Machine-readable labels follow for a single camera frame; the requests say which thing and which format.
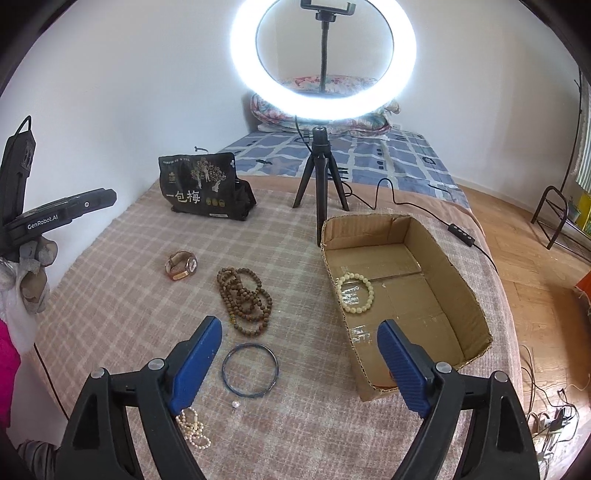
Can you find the blue patterned bedsheet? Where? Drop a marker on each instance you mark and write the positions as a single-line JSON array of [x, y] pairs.
[[369, 157]]

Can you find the black snack bag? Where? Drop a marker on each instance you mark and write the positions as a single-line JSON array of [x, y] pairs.
[[198, 184]]

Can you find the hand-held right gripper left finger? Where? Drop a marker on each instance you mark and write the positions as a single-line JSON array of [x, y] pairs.
[[194, 364]]

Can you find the black gooseneck phone holder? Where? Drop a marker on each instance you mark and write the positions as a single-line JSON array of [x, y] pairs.
[[323, 46]]

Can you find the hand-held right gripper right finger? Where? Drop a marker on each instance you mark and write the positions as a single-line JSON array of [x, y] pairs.
[[406, 369]]

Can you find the floral pillow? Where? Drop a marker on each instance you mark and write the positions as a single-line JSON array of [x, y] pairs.
[[364, 122]]

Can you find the orange cloth covered table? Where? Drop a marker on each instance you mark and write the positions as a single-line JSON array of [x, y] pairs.
[[584, 295]]

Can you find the green striped hanging cloth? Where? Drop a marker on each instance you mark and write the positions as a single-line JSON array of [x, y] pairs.
[[585, 152]]

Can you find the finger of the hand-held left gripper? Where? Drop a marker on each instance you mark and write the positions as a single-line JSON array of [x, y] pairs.
[[18, 170]]

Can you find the blue bangle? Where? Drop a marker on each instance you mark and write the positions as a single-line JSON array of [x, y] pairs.
[[275, 371]]

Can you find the cardboard box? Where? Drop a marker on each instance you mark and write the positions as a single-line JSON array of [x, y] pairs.
[[415, 295]]

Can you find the black tripod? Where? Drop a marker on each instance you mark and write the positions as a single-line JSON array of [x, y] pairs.
[[320, 152]]

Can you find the grey striped cloth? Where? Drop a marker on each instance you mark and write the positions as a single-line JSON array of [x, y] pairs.
[[39, 451]]

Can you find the yellow box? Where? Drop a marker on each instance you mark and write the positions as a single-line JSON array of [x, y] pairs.
[[585, 212]]

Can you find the person's left hand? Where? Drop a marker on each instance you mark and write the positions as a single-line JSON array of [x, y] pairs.
[[34, 286]]

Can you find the black metal clothes rack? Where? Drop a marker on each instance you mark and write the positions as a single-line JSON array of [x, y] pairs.
[[549, 217]]

